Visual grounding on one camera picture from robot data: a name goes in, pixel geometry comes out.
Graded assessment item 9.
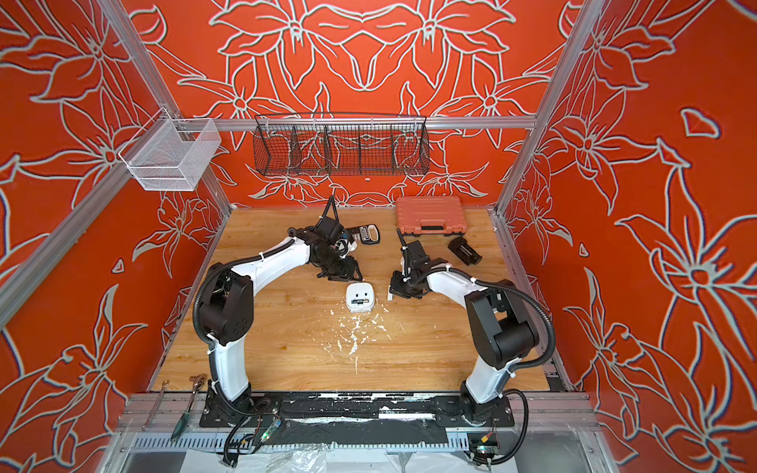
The white alarm clock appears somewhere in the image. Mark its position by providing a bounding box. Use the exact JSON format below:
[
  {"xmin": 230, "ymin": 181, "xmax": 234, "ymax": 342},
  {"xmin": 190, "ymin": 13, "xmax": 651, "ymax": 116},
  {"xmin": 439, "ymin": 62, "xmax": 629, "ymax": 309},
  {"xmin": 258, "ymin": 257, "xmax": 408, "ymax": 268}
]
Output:
[{"xmin": 345, "ymin": 282, "xmax": 376, "ymax": 313}]

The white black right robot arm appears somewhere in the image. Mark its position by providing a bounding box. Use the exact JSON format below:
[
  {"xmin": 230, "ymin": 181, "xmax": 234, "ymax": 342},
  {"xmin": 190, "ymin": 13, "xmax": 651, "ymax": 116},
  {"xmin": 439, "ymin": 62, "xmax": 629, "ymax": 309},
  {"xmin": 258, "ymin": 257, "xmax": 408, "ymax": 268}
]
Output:
[{"xmin": 390, "ymin": 233, "xmax": 556, "ymax": 468}]

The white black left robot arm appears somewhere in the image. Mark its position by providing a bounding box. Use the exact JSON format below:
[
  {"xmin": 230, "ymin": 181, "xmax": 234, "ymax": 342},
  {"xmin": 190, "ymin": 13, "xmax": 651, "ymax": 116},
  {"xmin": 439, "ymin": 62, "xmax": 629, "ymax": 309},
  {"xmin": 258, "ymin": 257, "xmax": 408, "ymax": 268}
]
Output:
[{"xmin": 192, "ymin": 197, "xmax": 380, "ymax": 467}]

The black white screwdriver bit holder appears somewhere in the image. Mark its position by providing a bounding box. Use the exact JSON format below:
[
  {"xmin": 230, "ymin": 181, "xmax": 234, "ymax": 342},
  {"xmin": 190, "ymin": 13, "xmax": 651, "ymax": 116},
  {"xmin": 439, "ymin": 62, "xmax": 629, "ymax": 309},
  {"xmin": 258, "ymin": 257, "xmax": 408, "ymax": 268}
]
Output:
[{"xmin": 347, "ymin": 224, "xmax": 380, "ymax": 246}]

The black small vise clamp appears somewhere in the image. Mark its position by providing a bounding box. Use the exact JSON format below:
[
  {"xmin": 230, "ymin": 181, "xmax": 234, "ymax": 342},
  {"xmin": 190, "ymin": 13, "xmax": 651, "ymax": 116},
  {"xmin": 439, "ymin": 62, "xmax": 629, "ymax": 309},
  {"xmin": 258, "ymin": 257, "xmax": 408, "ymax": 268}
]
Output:
[{"xmin": 447, "ymin": 236, "xmax": 482, "ymax": 266}]

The red plastic tool case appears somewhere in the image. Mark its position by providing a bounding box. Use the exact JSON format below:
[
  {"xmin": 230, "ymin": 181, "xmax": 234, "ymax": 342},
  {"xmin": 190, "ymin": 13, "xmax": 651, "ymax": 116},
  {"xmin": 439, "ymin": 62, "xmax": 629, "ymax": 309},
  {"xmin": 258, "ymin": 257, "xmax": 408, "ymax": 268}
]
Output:
[{"xmin": 395, "ymin": 196, "xmax": 468, "ymax": 236}]

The clear plastic bag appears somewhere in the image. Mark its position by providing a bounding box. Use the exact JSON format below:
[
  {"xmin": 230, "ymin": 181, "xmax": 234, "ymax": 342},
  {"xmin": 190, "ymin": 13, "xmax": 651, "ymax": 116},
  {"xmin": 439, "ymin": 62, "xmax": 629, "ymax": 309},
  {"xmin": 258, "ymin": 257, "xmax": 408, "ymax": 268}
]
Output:
[{"xmin": 265, "ymin": 447, "xmax": 331, "ymax": 473}]

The metal wrench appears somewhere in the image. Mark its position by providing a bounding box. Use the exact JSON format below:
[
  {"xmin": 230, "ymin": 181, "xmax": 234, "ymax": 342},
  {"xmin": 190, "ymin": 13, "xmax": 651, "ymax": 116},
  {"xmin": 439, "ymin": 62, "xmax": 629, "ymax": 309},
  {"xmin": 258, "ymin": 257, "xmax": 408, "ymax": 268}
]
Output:
[{"xmin": 142, "ymin": 380, "xmax": 170, "ymax": 432}]

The black wire wall basket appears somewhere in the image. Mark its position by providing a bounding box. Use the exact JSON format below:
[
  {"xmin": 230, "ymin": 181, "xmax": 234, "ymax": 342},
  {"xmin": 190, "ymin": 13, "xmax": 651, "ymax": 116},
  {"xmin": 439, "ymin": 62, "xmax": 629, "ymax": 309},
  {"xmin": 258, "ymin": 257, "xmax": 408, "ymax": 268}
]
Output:
[{"xmin": 252, "ymin": 114, "xmax": 431, "ymax": 177}]

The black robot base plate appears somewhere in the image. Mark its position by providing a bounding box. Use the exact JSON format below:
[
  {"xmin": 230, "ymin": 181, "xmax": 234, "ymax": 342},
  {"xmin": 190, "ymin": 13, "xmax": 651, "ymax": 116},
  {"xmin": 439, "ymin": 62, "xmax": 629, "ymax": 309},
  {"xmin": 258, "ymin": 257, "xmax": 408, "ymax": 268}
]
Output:
[{"xmin": 199, "ymin": 391, "xmax": 515, "ymax": 428}]

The white wire wall basket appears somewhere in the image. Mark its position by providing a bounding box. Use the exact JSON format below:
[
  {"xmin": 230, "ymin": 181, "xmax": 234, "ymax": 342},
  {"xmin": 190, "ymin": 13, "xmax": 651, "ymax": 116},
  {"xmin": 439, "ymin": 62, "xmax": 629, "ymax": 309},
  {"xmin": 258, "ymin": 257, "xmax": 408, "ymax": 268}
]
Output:
[{"xmin": 118, "ymin": 117, "xmax": 221, "ymax": 192}]

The green handled screwdriver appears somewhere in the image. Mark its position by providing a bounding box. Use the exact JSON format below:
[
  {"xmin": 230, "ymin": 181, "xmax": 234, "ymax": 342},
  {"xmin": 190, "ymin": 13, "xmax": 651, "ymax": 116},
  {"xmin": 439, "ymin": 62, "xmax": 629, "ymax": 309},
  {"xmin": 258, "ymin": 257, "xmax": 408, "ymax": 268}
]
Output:
[{"xmin": 171, "ymin": 374, "xmax": 207, "ymax": 443}]

